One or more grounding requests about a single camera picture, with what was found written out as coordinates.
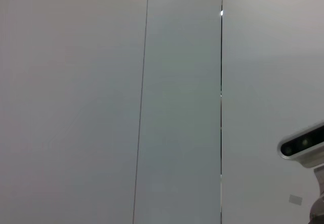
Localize small grey wall plate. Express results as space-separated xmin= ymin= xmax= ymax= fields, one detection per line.
xmin=289 ymin=194 xmax=303 ymax=206

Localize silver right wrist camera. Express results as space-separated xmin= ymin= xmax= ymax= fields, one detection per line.
xmin=279 ymin=119 xmax=324 ymax=169

